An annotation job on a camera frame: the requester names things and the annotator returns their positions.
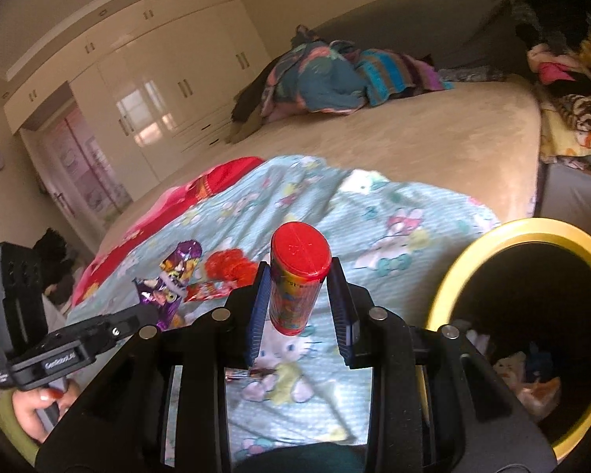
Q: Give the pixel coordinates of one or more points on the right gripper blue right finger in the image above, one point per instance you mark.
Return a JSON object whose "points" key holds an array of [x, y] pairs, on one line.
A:
{"points": [[345, 317]]}

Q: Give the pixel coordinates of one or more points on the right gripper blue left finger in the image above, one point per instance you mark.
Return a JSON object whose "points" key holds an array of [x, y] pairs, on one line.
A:
{"points": [[260, 299]]}

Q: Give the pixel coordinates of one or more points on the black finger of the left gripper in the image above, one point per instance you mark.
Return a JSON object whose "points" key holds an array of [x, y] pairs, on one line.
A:
{"points": [[131, 320]]}

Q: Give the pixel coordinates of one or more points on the red plastic bag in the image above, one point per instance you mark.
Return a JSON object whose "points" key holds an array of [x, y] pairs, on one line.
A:
{"points": [[232, 266]]}

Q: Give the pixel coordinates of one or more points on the red cap snack tube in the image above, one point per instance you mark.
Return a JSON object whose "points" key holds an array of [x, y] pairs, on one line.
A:
{"points": [[300, 261]]}

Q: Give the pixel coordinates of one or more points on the red candy wrapper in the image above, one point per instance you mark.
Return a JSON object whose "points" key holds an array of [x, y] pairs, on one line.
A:
{"points": [[204, 291]]}

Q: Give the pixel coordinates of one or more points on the brown energy bar wrapper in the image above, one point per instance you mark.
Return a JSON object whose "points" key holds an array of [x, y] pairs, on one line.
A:
{"points": [[232, 375]]}

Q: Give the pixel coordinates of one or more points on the yellow rim black trash bin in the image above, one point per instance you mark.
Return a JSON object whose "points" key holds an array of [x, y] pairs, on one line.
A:
{"points": [[527, 284]]}

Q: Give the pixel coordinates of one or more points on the left hand red nails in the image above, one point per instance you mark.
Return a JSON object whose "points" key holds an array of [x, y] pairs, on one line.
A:
{"points": [[26, 404]]}

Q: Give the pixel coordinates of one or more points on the purple snack wrapper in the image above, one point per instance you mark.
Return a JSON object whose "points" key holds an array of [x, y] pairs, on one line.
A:
{"points": [[167, 290]]}

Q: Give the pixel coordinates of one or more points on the red pink blanket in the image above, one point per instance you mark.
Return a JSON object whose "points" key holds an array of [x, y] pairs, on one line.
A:
{"points": [[172, 203]]}

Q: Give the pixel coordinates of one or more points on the dark brown clothing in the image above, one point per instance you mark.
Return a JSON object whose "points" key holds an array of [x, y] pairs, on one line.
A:
{"points": [[246, 116]]}

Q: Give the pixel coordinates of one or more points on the pink glass door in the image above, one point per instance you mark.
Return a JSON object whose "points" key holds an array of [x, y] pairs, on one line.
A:
{"points": [[89, 184]]}

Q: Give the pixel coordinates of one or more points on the beige bed mattress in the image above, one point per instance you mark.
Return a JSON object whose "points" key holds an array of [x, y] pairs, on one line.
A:
{"points": [[479, 138]]}

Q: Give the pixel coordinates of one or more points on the cream wardrobe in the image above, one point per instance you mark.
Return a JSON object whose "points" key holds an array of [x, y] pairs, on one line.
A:
{"points": [[155, 82]]}

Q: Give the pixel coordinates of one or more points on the teal floral clothes pile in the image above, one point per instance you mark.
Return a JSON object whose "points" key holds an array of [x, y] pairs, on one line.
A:
{"points": [[313, 77]]}

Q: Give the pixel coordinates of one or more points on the striped colourful cloth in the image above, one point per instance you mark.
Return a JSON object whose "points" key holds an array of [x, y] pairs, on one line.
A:
{"points": [[389, 75]]}

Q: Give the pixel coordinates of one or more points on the grey headboard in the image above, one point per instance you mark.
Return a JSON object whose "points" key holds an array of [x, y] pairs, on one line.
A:
{"points": [[456, 34]]}

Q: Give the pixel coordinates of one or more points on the patterned clothes pile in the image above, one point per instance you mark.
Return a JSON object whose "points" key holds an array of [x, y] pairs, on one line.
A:
{"points": [[564, 91]]}

